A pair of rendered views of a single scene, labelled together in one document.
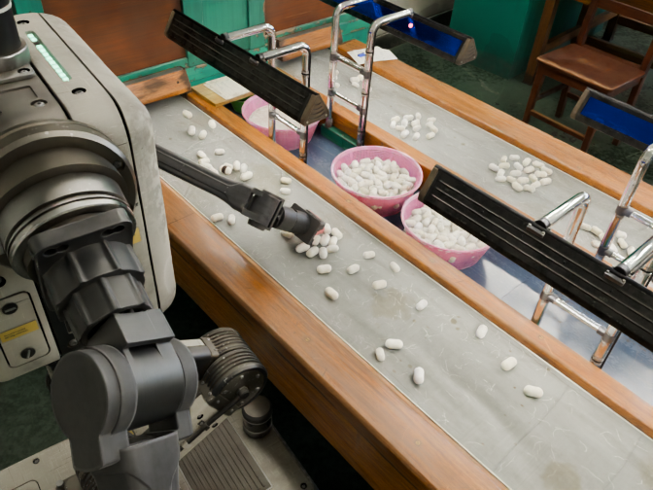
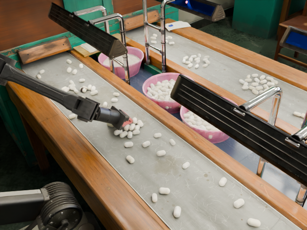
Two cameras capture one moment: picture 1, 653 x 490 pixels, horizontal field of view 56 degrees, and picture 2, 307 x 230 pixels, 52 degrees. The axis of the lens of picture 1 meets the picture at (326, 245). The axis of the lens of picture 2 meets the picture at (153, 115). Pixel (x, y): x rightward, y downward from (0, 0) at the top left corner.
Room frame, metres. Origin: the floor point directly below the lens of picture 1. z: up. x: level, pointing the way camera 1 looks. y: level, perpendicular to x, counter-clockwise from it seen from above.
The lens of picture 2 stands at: (0.19, -0.24, 1.59)
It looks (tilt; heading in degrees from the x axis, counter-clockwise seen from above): 37 degrees down; 8
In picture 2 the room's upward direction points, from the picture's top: 3 degrees counter-clockwise
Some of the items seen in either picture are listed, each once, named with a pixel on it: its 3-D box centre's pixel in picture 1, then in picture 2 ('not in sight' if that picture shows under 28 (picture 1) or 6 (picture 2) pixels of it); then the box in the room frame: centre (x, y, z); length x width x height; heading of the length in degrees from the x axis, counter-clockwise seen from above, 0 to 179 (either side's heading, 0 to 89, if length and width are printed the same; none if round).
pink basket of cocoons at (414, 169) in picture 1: (375, 183); (169, 94); (1.50, -0.13, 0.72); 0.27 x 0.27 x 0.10
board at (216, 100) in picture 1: (243, 84); (102, 44); (1.97, 0.33, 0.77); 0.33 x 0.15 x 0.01; 134
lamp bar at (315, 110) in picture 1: (238, 59); (81, 25); (1.50, 0.26, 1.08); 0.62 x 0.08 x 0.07; 44
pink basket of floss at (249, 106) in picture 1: (282, 122); (121, 63); (1.81, 0.18, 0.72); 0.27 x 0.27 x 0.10
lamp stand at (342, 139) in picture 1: (366, 77); (166, 34); (1.83, -0.09, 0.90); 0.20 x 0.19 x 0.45; 44
